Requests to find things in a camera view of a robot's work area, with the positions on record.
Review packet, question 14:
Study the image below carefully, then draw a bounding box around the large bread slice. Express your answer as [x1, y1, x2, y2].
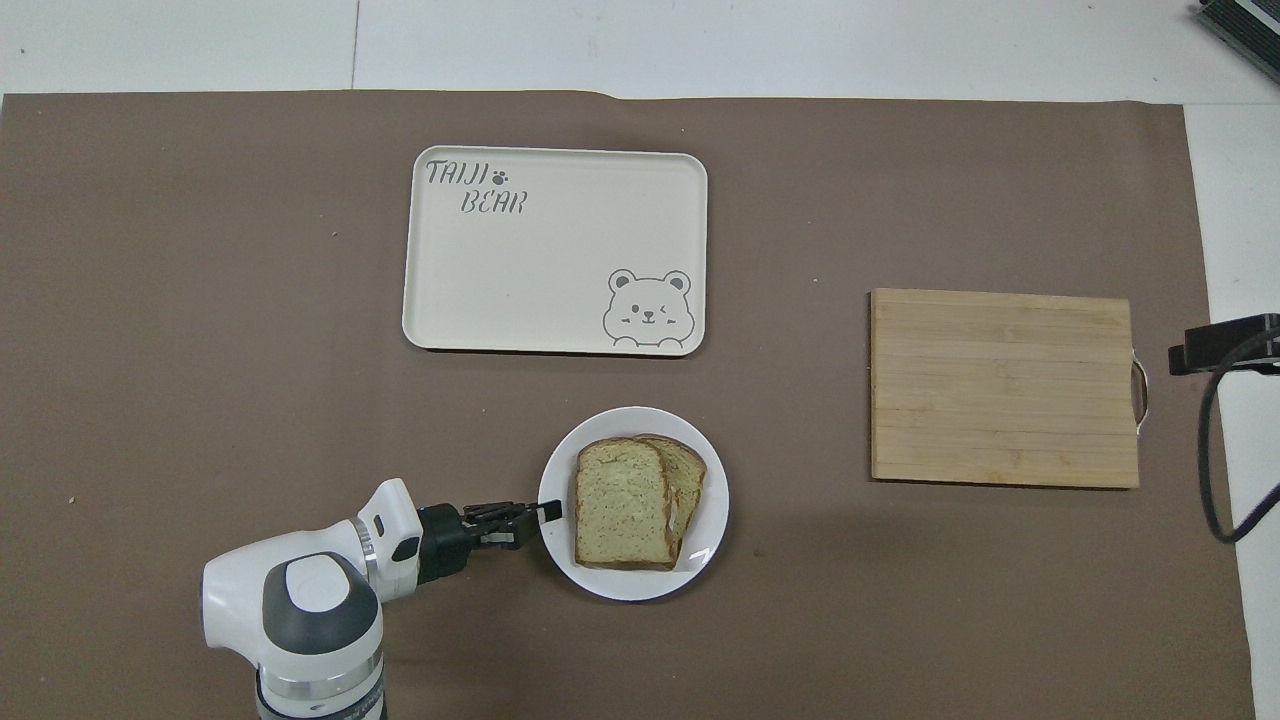
[573, 437, 678, 572]

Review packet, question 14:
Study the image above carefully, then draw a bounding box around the dark grey ribbed device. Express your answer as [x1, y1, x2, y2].
[1194, 0, 1280, 58]

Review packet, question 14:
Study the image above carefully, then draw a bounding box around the small bread slice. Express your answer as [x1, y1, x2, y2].
[634, 434, 709, 567]

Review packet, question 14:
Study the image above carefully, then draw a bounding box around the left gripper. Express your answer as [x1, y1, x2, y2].
[417, 504, 494, 587]

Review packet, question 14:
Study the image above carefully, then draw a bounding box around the black cable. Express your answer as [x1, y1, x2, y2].
[1198, 335, 1280, 546]

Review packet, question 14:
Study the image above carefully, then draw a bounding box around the wooden cutting board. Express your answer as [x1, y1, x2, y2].
[868, 288, 1152, 491]

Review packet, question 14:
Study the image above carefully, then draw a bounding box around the white round plate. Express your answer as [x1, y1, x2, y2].
[537, 406, 731, 603]

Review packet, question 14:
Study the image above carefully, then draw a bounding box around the cream tray with bear print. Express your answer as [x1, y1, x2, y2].
[401, 146, 710, 358]

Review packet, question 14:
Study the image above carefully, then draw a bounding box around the black stand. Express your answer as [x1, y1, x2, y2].
[1168, 313, 1280, 378]

